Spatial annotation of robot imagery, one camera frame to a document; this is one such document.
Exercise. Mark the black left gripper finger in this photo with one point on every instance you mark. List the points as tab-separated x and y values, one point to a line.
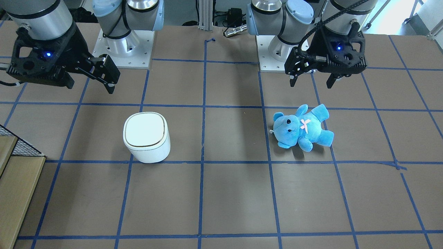
295	65
332	79

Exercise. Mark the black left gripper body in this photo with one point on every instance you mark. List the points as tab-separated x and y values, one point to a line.
321	47

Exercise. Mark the white trash can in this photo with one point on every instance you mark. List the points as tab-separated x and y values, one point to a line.
146	135

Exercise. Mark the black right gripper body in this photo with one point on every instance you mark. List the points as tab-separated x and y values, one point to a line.
73	52

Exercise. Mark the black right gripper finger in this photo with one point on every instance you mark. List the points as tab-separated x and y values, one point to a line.
106	72

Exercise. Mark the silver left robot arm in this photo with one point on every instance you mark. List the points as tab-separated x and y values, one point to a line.
291	21

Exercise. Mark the blue teddy bear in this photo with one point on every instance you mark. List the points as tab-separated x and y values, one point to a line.
302	128

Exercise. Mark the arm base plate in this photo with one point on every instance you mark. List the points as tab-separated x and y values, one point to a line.
131	52
272	53

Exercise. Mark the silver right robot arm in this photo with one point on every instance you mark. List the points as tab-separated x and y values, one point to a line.
49	19

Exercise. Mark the wire basket with cardboard box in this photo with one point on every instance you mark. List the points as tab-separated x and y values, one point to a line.
21	166

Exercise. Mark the aluminium frame post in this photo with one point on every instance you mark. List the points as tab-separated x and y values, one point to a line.
205	15

